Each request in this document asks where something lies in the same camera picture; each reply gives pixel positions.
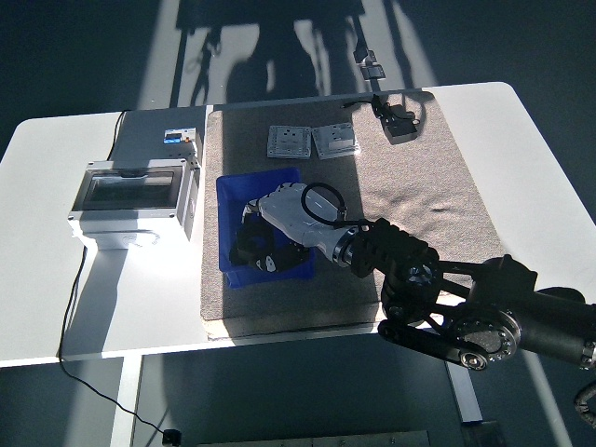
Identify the black floor plug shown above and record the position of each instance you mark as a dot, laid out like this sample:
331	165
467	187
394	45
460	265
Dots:
172	437

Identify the white table leg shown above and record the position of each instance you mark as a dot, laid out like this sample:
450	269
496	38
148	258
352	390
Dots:
123	400
468	400

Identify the white left table leg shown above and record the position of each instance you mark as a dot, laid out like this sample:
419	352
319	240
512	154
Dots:
123	400

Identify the grey-brown mat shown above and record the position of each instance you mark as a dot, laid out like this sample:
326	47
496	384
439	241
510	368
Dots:
419	186

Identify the black clamp device on stand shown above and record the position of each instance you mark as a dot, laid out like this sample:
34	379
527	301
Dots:
370	65

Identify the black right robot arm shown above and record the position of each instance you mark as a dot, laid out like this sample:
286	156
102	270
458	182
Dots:
405	247

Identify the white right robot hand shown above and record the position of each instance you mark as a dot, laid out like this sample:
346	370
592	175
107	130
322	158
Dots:
288	214

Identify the black power adapter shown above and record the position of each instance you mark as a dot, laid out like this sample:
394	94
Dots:
401	131

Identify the grey square socket plate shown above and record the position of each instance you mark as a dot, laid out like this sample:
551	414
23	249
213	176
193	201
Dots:
288	142
335	139

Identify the white right table leg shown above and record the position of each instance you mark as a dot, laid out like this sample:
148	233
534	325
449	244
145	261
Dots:
468	400

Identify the blue and white circuit breaker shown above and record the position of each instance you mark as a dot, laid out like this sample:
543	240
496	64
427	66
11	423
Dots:
179	136

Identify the blue plastic box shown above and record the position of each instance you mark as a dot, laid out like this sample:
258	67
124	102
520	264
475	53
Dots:
279	278

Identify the grey enclosure with clear lid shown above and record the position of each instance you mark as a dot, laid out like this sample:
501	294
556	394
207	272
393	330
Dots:
125	191

